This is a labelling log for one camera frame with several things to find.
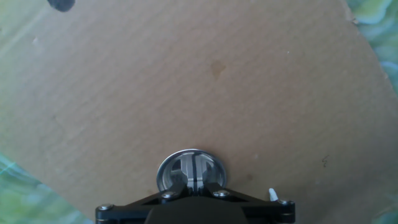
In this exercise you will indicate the green marble pattern mat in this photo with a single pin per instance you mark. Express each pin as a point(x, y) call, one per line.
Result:
point(25, 199)

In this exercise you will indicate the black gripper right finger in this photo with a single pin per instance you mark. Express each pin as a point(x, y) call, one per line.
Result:
point(270, 214)

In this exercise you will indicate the brown cardboard sheet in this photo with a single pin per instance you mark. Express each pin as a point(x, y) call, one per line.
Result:
point(186, 93)

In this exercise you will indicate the black round marker dot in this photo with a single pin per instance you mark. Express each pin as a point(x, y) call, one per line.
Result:
point(62, 4)

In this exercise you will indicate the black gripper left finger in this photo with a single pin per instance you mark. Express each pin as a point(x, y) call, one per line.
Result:
point(118, 214)

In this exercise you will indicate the white mesh tray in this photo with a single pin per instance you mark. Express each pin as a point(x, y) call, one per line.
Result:
point(273, 195)

